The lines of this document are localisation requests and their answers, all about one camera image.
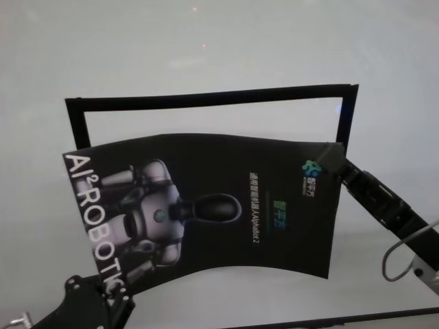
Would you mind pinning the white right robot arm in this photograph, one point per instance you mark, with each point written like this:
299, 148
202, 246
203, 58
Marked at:
427, 272

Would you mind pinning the black rectangular tape frame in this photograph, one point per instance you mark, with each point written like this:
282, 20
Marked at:
205, 97

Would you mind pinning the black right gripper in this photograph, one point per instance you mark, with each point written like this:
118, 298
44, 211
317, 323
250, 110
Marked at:
380, 202

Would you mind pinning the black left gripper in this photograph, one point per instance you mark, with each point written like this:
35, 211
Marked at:
82, 315

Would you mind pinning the black robot poster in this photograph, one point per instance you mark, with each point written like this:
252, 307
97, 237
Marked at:
212, 171

